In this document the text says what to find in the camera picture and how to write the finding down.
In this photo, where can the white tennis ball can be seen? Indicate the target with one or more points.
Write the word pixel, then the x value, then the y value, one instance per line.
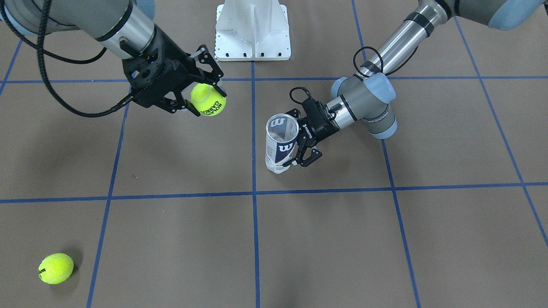
pixel 281 133

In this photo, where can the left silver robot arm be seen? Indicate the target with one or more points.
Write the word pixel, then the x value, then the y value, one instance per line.
pixel 367 94

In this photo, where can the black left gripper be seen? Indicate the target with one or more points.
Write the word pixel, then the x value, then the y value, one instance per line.
pixel 316 127

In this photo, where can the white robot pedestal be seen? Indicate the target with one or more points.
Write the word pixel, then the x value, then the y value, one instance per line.
pixel 252 30

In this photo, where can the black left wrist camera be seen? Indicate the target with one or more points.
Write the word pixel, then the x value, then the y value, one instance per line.
pixel 317 113

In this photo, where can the yellow tennis ball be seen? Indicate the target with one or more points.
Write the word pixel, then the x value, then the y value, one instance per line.
pixel 56 268
pixel 207 101

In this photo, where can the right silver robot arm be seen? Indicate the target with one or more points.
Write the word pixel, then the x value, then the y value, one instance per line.
pixel 106 21

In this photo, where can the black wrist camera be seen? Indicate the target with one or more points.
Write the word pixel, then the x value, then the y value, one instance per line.
pixel 317 113
pixel 151 83

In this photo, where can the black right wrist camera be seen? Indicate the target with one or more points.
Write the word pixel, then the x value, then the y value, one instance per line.
pixel 151 83

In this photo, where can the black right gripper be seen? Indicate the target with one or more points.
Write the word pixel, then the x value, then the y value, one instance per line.
pixel 170 51

